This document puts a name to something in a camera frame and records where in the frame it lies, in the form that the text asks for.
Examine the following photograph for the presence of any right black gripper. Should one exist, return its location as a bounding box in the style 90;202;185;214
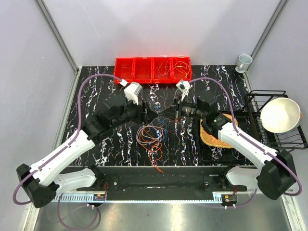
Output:
158;94;206;123

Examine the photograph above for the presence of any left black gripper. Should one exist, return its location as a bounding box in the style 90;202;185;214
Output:
112;95;159;128

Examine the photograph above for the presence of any blue wire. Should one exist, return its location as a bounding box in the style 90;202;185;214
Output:
149;103;169;145

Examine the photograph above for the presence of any yellow wire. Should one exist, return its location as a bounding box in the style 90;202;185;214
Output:
173;61;190;79

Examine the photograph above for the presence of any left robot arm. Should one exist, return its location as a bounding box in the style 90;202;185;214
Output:
16;98;158;208

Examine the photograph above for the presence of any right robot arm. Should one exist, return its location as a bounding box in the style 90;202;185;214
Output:
161;97;299;200

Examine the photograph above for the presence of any woven bamboo basket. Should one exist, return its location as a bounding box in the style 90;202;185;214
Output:
200;113;238;149

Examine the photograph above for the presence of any white mug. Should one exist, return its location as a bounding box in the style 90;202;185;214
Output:
235;54;253;74

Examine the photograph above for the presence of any white bowl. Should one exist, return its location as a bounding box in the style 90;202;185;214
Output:
260;97;303;133

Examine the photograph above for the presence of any orange wire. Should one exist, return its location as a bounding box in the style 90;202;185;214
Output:
139;125;166;174

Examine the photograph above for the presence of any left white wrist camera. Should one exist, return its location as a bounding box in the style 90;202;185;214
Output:
124;82;142;105

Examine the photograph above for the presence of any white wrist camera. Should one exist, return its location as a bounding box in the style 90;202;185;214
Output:
124;82;142;105
176;79;190;101

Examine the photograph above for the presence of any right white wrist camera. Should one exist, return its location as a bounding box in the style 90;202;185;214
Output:
176;79;190;101

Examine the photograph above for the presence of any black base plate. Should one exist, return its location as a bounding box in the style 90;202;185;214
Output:
76;165;248;202

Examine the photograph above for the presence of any black wire dish rack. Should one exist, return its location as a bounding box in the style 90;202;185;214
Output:
244;90;308;152

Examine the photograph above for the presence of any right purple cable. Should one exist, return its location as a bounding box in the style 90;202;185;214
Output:
189;77;303;209

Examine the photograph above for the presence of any purple cable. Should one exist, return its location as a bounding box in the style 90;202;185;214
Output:
189;77;303;209
12;73;128;229

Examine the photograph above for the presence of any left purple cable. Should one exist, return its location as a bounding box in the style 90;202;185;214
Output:
12;73;128;229

